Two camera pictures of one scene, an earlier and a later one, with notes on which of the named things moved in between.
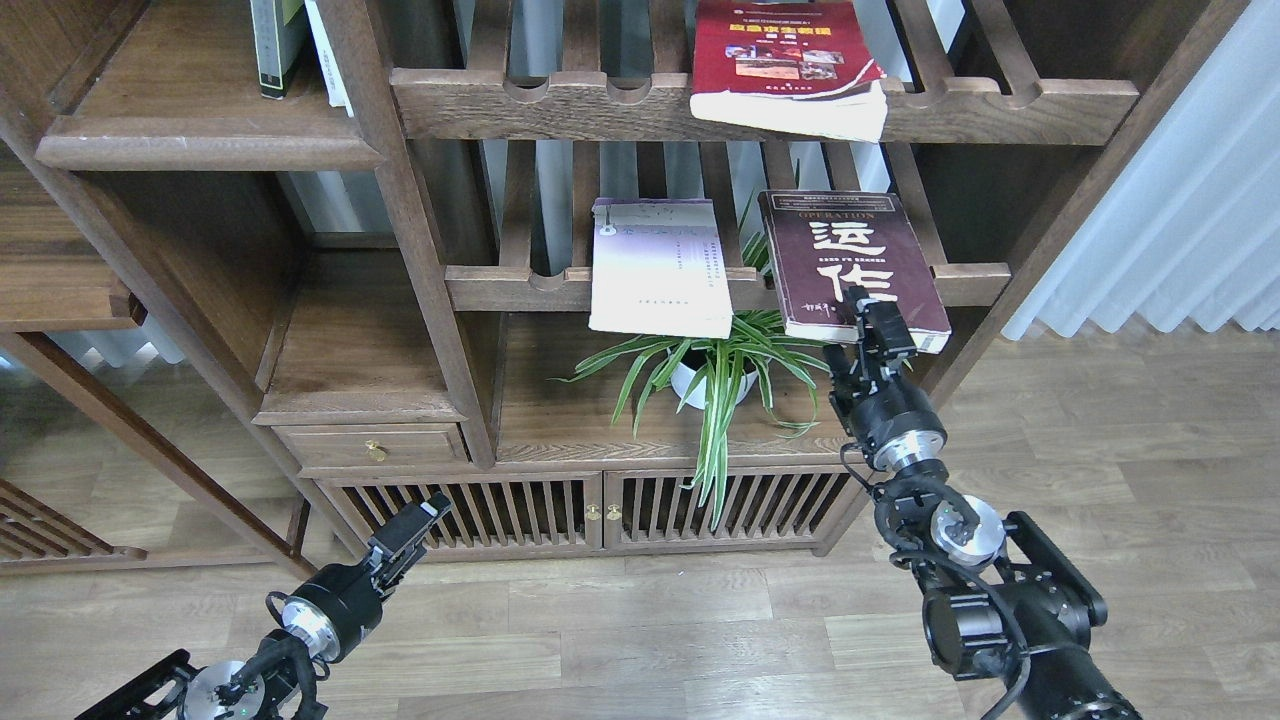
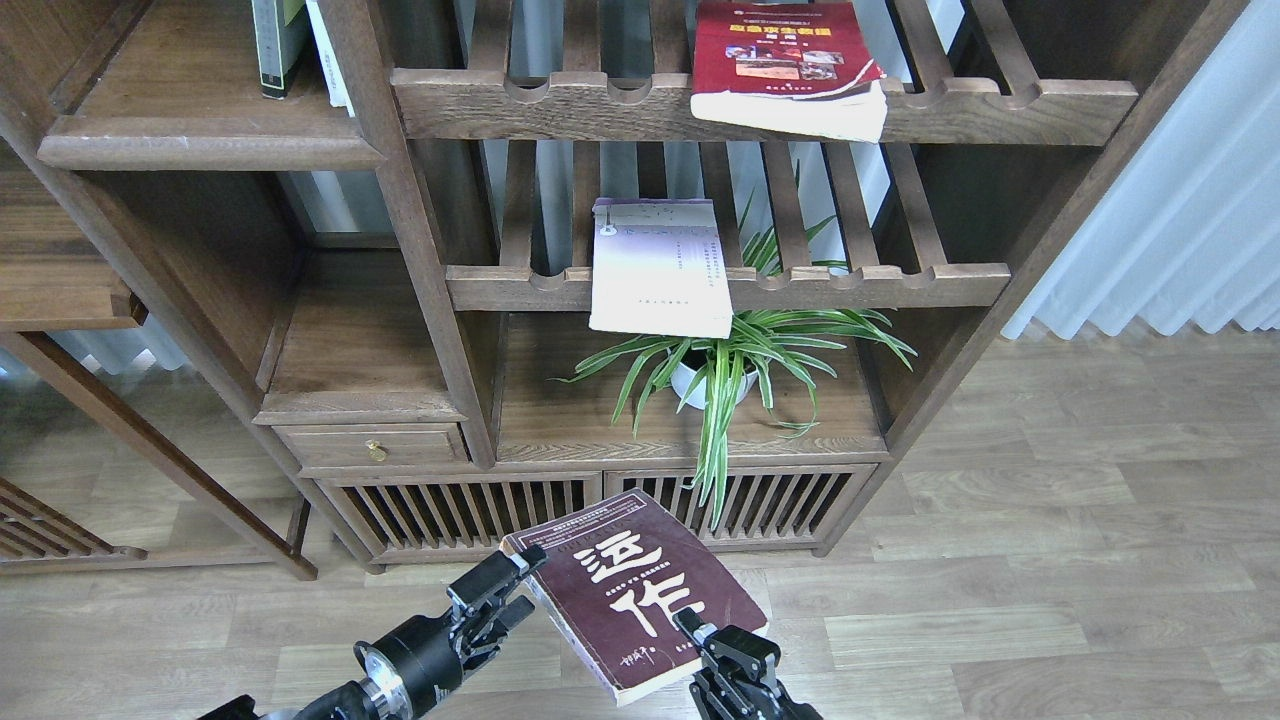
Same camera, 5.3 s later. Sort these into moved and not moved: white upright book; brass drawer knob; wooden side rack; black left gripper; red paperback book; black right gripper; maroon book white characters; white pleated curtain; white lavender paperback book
Moved: black left gripper; black right gripper; maroon book white characters
Not moved: white lavender paperback book; red paperback book; brass drawer knob; wooden side rack; white upright book; white pleated curtain
